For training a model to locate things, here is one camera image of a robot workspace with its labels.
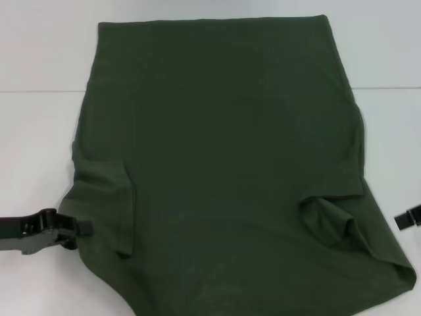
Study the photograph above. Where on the dark green t-shirt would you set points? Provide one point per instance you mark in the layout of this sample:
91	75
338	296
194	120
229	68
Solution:
223	164

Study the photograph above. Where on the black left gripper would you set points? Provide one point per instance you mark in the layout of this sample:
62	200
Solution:
13	227

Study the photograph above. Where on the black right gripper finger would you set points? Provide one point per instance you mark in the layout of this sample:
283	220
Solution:
403	222

